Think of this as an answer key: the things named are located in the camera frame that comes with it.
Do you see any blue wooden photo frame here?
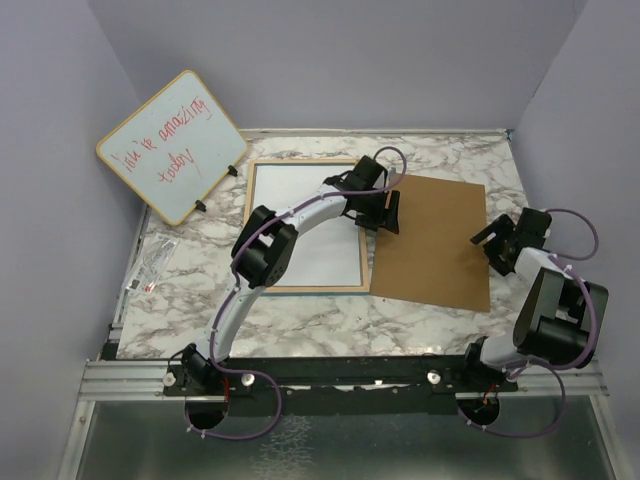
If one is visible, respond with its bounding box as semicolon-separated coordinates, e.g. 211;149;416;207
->
242;158;372;296

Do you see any brown cardboard backing board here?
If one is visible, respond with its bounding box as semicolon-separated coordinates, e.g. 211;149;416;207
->
370;175;490;313

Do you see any plastic bag with hardware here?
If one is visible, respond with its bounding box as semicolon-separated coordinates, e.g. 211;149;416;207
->
123;233;180;294

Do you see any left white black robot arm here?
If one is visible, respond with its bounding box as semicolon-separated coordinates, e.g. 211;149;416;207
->
180;146;408;395

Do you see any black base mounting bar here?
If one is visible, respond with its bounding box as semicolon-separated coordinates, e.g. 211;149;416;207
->
163;349;518;417

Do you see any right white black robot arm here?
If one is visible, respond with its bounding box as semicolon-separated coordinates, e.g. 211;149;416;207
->
459;208;609;391

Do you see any small whiteboard with red writing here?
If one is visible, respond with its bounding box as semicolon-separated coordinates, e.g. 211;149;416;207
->
96;70;248;225

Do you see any hot air balloon photo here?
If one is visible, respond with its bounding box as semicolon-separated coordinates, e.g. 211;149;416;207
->
253;163;364;289

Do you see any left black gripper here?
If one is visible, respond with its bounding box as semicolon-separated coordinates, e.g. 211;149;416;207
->
357;189;399;235

